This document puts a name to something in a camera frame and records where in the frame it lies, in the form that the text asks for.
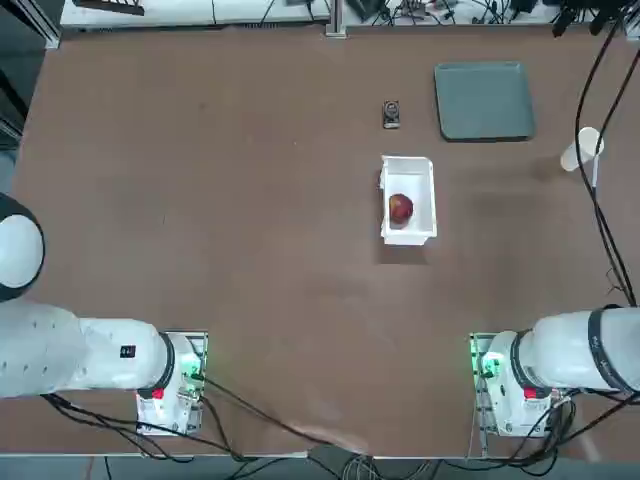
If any red apple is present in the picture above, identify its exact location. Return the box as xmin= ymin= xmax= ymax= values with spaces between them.
xmin=388 ymin=193 xmax=415 ymax=225

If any gray tray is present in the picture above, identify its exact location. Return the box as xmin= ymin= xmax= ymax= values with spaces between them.
xmin=433 ymin=60 xmax=538 ymax=143

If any white plastic box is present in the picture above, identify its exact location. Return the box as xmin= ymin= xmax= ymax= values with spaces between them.
xmin=377 ymin=154 xmax=439 ymax=247

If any white paper cup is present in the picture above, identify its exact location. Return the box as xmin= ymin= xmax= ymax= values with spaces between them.
xmin=559 ymin=126 xmax=606 ymax=174

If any grey power strip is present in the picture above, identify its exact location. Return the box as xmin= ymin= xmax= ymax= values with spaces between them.
xmin=394 ymin=0 xmax=459 ymax=16

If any small black printed card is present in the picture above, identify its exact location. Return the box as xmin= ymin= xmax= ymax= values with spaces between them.
xmin=382 ymin=99 xmax=402 ymax=130

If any dark grey power adapter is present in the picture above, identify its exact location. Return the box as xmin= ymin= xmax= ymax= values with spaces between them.
xmin=347 ymin=0 xmax=392 ymax=22

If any white shelf board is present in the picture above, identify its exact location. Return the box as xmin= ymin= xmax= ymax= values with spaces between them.
xmin=59 ymin=0 xmax=331 ymax=26

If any black comb-shaped rack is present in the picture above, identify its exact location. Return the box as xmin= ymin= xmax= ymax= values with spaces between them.
xmin=72 ymin=0 xmax=146 ymax=16

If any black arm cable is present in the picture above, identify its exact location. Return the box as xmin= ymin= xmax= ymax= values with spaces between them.
xmin=575 ymin=19 xmax=634 ymax=301

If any black cable with white tag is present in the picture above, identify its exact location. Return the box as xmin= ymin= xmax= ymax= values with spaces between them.
xmin=591 ymin=52 xmax=640 ymax=296

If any aluminium post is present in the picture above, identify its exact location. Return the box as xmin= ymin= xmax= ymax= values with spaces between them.
xmin=324 ymin=0 xmax=349 ymax=37

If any black base power cable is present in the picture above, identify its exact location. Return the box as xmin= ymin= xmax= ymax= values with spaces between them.
xmin=192 ymin=372 xmax=361 ymax=454

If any aluminium frame rail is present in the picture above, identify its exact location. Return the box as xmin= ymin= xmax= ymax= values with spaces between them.
xmin=27 ymin=0 xmax=64 ymax=50

